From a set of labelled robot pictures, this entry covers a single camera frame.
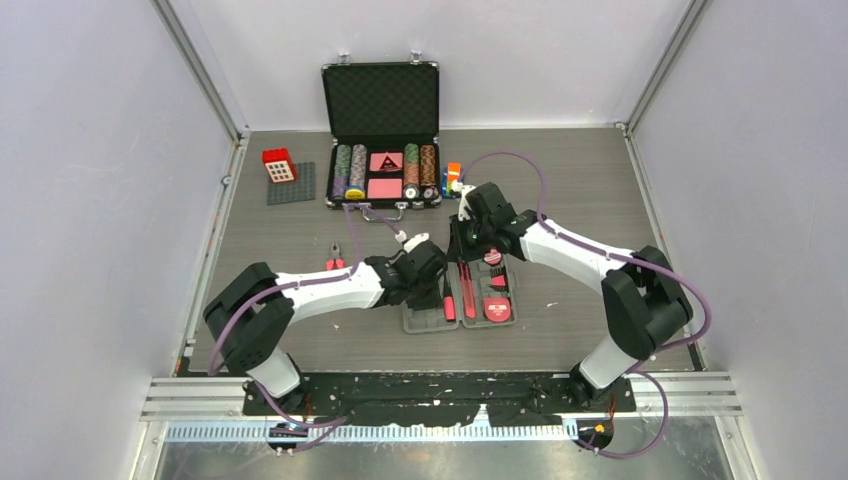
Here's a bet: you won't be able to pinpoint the black electrical tape roll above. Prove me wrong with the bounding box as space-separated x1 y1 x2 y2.
483 248 502 266

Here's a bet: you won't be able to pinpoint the grey plastic tool case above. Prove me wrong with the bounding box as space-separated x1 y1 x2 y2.
402 251 518 334

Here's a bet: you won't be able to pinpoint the red triangle dealer button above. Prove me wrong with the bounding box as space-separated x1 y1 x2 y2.
368 151 404 173

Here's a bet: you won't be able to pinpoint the red handled screwdriver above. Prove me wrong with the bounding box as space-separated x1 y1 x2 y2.
442 274 456 323

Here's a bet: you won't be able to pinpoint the green red chip row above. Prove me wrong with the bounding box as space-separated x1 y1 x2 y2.
403 143 420 199

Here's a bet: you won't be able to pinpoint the red toy brick door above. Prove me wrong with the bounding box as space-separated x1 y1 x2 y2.
261 147 298 184

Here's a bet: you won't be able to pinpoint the blue orange chip row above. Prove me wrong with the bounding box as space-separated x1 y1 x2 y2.
344 144 368 200

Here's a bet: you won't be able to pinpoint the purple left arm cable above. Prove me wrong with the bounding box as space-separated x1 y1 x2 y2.
206 201 409 455

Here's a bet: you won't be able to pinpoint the brown black chip row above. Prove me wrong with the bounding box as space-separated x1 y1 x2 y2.
419 145 438 199

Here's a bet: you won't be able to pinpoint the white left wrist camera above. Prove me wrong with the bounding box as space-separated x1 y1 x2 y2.
395 230 430 253

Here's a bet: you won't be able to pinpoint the red black pliers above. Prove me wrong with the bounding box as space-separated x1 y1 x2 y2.
325 242 346 271

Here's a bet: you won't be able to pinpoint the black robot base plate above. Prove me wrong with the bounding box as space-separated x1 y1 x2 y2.
242 371 636 427

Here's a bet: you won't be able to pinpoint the red card deck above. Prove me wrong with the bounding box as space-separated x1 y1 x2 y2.
366 178 404 200

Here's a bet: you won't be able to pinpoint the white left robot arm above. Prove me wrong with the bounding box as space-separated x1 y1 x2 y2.
203 234 447 414

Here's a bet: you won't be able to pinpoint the black poker chip case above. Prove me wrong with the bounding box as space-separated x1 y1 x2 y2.
321 54 443 217

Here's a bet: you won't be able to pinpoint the red black bit holder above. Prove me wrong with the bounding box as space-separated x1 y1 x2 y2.
490 266 509 292

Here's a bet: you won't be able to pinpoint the red tape measure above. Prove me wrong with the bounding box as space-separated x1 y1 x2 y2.
483 297 512 324

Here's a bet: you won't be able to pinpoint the purple green chip row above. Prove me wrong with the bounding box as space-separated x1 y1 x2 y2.
330 144 352 200

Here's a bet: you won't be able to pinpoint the dark grey brick baseplate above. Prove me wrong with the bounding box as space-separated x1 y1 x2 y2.
266 162 317 206

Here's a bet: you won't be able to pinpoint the colourful toy brick stack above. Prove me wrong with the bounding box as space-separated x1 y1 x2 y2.
441 162 463 198

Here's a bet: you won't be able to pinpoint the red black utility knife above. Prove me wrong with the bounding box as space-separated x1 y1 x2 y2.
458 261 477 321

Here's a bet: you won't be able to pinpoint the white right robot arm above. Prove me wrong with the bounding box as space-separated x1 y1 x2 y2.
450 181 693 411

